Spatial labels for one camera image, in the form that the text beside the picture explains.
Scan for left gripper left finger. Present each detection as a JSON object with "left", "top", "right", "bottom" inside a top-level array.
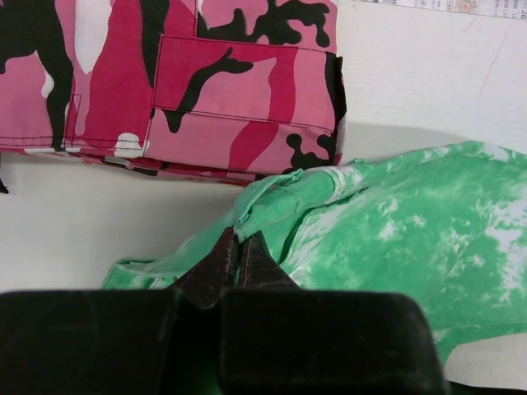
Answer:
[{"left": 169, "top": 227, "right": 237, "bottom": 309}]

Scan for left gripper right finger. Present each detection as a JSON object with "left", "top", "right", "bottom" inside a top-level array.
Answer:
[{"left": 236, "top": 231, "right": 300, "bottom": 290}]

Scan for green tie-dye trousers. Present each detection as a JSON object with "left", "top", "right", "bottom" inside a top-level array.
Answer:
[{"left": 103, "top": 142, "right": 526, "bottom": 394}]

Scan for pink camouflage folded trousers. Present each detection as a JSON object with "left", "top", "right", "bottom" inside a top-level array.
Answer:
[{"left": 1, "top": 1, "right": 346, "bottom": 184}]

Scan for white paper strip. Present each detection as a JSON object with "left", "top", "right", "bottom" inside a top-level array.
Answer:
[{"left": 372, "top": 0, "right": 526, "bottom": 21}]

